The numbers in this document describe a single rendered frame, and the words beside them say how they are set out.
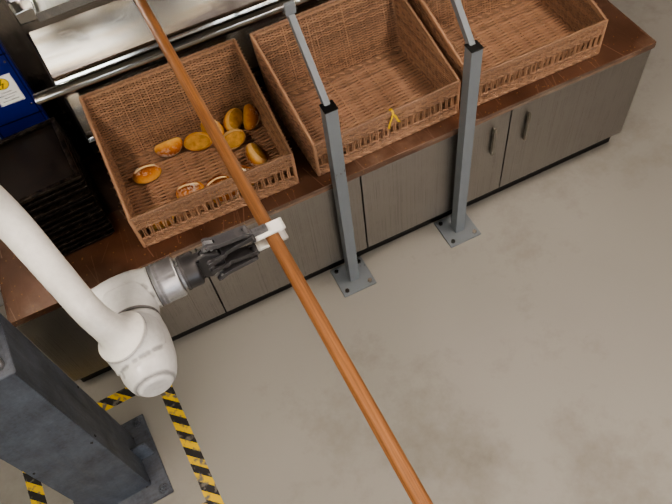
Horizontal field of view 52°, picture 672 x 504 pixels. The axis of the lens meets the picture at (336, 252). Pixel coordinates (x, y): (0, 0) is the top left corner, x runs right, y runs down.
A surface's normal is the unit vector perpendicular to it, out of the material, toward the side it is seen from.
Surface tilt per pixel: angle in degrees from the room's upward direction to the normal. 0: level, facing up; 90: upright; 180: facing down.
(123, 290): 7
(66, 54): 70
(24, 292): 0
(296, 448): 0
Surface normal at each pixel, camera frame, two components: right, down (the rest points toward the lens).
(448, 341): -0.10, -0.54
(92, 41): 0.37, 0.50
